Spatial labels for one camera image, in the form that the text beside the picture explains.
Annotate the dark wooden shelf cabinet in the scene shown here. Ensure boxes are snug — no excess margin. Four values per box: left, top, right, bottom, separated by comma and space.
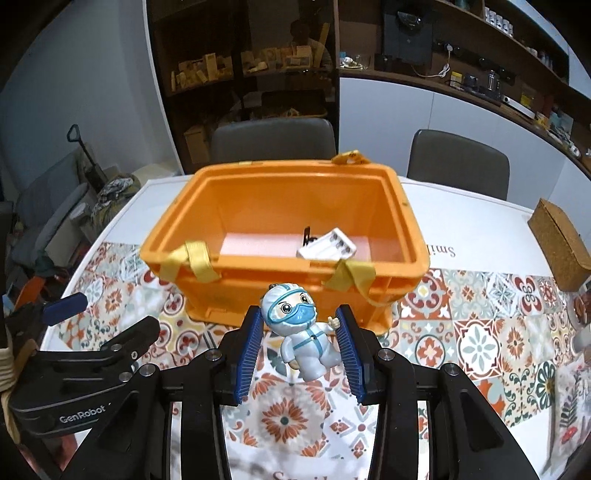
145, 0, 341, 176

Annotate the black coffee machine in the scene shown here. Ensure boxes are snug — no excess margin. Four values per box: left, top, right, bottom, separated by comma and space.
382, 9, 435, 65

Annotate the white and blue toy figurine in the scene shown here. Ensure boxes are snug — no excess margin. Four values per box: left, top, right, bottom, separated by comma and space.
260, 282, 342, 383

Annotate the grey chair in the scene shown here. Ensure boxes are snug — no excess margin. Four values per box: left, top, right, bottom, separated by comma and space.
210, 119, 337, 164
407, 129, 510, 201

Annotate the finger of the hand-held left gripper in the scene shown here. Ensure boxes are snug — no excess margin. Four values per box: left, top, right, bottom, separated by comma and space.
98, 316, 161, 366
16, 292, 88, 326

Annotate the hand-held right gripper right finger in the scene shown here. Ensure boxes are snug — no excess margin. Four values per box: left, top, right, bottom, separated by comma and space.
335, 305, 541, 480

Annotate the orange plastic crate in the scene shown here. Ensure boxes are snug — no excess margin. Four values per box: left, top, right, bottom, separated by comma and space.
139, 150, 432, 337

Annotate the grey sofa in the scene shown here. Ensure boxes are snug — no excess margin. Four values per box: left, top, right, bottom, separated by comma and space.
9, 182, 93, 273

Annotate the leaf print cloth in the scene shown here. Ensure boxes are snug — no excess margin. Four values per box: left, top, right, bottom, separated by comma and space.
549, 364, 591, 462

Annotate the patterned cloth bag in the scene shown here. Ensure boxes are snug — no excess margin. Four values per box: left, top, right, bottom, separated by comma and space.
90, 173, 139, 222

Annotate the dark wooden wall shelf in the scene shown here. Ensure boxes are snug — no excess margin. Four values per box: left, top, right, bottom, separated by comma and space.
339, 0, 591, 176

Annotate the plate of snacks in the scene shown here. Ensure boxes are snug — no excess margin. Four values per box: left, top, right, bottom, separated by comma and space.
570, 291, 591, 326

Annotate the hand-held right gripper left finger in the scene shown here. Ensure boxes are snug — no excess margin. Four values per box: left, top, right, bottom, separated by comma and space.
60, 305, 265, 480

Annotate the cardboard box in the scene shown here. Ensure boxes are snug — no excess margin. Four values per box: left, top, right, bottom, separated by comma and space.
184, 124, 208, 162

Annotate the woven brown box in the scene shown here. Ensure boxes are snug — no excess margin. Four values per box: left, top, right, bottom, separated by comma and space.
527, 198, 591, 292

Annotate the white plastic battery case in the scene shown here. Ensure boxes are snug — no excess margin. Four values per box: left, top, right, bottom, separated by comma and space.
295, 227, 358, 261

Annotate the white cable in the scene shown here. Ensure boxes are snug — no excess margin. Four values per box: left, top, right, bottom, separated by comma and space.
411, 46, 455, 79

